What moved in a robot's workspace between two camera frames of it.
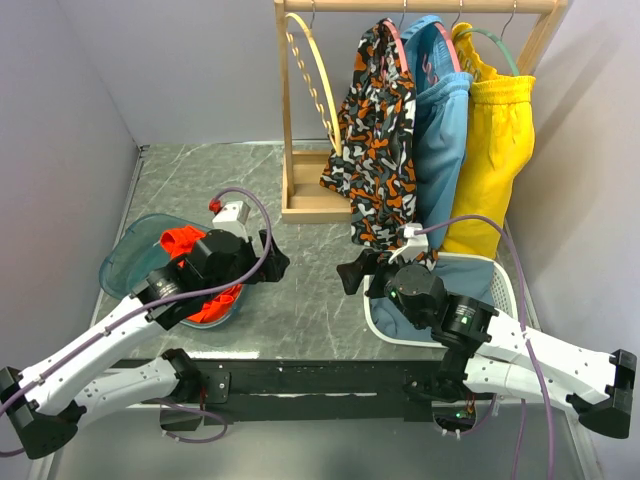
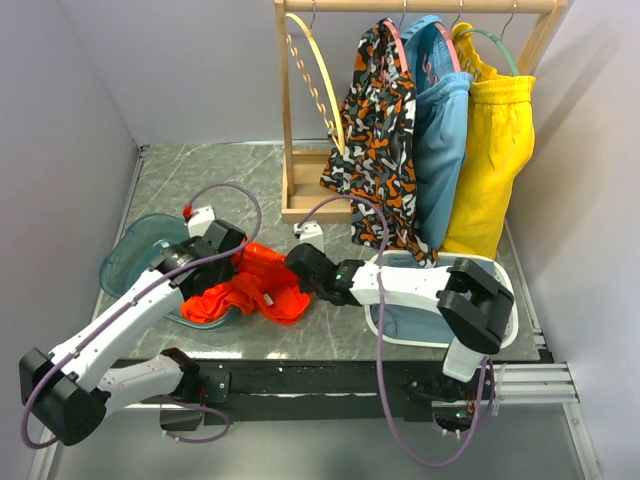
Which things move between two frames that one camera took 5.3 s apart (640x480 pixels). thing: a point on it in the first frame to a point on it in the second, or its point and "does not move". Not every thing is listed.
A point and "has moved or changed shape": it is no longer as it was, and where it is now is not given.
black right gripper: (352, 273) to (304, 287)
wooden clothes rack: (306, 198) does not move
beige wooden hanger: (337, 136) has moved or changed shape
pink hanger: (391, 25) does not move
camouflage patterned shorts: (372, 158) does not move
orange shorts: (178, 241) has moved or changed shape
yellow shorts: (500, 128) does not move
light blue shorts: (442, 112) does not move
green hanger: (482, 30) does not move
